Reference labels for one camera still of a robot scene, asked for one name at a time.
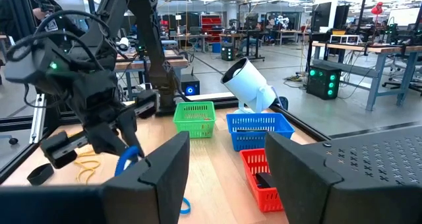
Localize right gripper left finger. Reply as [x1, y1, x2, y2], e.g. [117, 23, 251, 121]
[0, 130, 191, 224]

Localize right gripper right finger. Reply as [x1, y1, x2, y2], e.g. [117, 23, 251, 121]
[265, 132, 422, 224]

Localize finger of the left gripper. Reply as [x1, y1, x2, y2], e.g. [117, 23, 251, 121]
[115, 107, 145, 159]
[86, 121, 128, 157]

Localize blue spiral coil wristband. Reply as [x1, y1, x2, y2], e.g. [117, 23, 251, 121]
[114, 146, 141, 178]

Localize yellow rubber band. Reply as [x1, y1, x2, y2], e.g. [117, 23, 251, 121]
[73, 150, 102, 185]

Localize blue rubber band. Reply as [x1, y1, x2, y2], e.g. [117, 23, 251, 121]
[179, 196, 192, 215]

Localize blue plastic basket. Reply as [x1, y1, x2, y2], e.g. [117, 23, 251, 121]
[226, 112, 296, 152]

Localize red plastic basket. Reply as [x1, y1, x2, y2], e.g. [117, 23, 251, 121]
[239, 148, 285, 213]

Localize green plastic basket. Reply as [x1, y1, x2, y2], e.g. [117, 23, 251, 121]
[172, 100, 217, 140]

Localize wooden neighbouring table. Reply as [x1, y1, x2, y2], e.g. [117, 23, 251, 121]
[113, 48, 189, 101]

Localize black computer blue light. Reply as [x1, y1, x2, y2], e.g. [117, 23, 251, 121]
[180, 73, 201, 97]

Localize black computer green lights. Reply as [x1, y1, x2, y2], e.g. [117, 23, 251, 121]
[305, 63, 342, 101]
[220, 41, 237, 62]

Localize red drawer cabinet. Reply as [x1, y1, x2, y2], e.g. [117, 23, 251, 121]
[200, 14, 223, 34]

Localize person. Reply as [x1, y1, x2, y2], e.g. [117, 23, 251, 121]
[0, 0, 67, 42]

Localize wooden workbench grey legs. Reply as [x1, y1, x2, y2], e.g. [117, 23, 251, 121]
[311, 40, 422, 112]

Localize red round lamp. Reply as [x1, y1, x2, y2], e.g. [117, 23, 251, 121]
[370, 1, 384, 16]

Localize silver metal bracket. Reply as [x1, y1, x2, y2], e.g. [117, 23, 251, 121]
[28, 93, 47, 145]

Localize left wrist camera black cable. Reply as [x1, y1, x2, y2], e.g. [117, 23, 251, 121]
[6, 9, 111, 73]

